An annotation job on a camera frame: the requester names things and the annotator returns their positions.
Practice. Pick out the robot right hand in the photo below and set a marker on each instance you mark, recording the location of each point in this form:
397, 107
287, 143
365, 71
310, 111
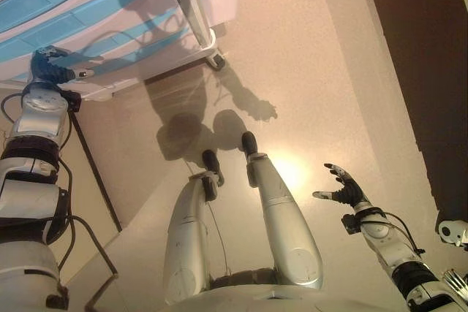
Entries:
351, 193

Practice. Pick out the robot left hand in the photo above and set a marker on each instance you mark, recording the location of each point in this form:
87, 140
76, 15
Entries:
45, 71

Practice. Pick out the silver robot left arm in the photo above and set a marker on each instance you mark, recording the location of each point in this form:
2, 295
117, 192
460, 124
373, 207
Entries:
36, 107

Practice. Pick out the tall blue-fronted cart drawer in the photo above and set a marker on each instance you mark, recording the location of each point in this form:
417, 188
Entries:
109, 39

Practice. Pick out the silver robot right leg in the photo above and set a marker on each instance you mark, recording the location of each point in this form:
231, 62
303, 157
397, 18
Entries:
285, 224

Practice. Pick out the silver robot leg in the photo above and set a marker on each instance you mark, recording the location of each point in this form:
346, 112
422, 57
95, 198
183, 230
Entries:
285, 224
186, 235

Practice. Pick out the black robot right foot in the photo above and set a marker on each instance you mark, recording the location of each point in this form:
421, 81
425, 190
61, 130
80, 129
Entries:
249, 142

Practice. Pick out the black robot foot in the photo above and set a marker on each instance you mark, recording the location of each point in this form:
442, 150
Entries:
211, 160
249, 142

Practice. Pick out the grey robot torso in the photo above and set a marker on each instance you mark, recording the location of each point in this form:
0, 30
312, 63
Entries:
274, 299

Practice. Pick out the black robot left foot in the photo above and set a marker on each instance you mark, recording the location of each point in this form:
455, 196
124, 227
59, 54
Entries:
211, 160

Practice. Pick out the white medical cart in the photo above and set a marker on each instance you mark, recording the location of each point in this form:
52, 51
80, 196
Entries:
190, 1

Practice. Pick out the silver robot left leg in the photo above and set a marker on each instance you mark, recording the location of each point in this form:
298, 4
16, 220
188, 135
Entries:
186, 235

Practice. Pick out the cart caster wheel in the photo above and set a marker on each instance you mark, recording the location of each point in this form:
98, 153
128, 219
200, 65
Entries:
216, 61

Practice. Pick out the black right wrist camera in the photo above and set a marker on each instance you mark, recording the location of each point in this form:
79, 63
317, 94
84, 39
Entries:
351, 223

